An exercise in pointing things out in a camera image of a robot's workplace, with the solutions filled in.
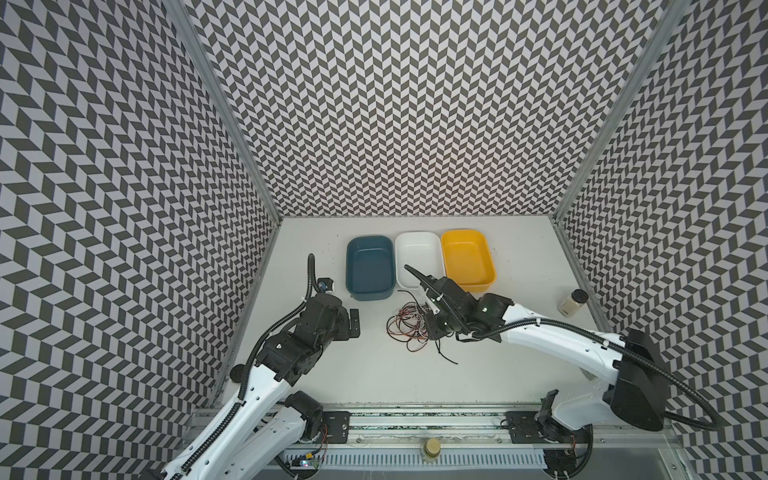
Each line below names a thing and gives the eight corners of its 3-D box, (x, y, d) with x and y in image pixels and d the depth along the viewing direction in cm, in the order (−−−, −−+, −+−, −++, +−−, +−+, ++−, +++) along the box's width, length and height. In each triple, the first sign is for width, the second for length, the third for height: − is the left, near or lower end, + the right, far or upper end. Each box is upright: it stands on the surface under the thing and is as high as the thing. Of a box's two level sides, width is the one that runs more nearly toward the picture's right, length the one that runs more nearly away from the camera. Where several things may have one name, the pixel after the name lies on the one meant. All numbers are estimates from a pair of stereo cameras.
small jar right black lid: (562, 321, 94) (580, 303, 85) (553, 311, 97) (569, 292, 87) (573, 315, 96) (592, 296, 86) (563, 305, 98) (581, 286, 88)
